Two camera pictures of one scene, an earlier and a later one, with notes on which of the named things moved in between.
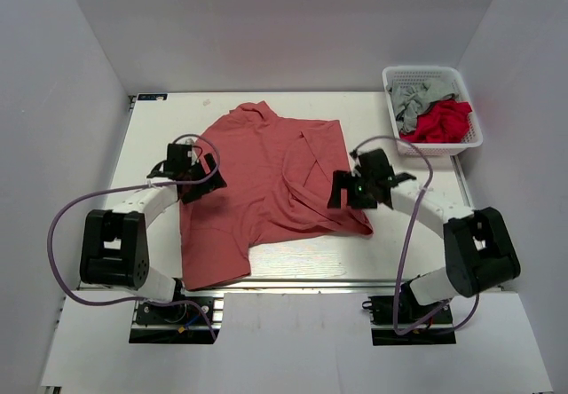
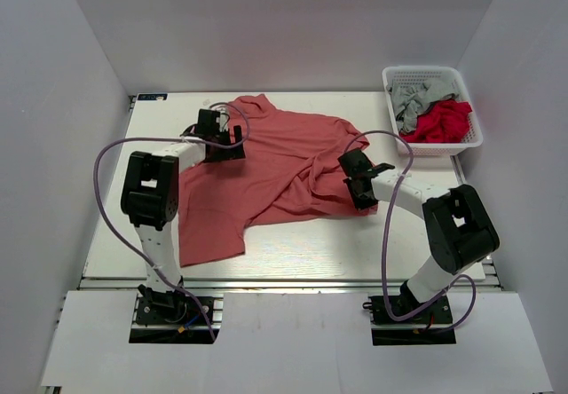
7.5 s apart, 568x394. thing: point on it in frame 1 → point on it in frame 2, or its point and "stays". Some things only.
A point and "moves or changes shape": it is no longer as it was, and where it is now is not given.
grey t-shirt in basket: x=408 y=100 stays
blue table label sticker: x=152 y=97 stays
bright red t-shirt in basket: x=446 y=122 stays
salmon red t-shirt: x=277 y=174 moves or changes shape
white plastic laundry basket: x=433 y=108 stays
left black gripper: x=206 y=187 → x=229 y=153
